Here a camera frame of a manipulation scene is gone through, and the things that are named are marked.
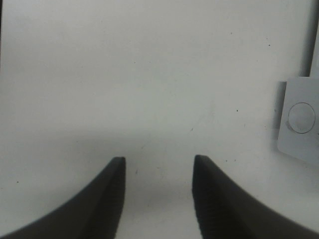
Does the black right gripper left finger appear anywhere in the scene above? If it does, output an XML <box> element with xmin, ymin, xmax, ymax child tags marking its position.
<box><xmin>2</xmin><ymin>157</ymin><xmax>126</xmax><ymax>239</ymax></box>

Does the white microwave oven body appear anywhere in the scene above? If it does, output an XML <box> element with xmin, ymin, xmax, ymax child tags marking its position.
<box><xmin>277</xmin><ymin>76</ymin><xmax>319</xmax><ymax>165</ymax></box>

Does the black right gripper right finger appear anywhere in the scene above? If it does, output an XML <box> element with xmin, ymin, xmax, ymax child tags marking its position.
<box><xmin>192</xmin><ymin>155</ymin><xmax>319</xmax><ymax>239</ymax></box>

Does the round white door button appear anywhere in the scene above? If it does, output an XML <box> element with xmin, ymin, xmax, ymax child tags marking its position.
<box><xmin>288</xmin><ymin>102</ymin><xmax>316</xmax><ymax>134</ymax></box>

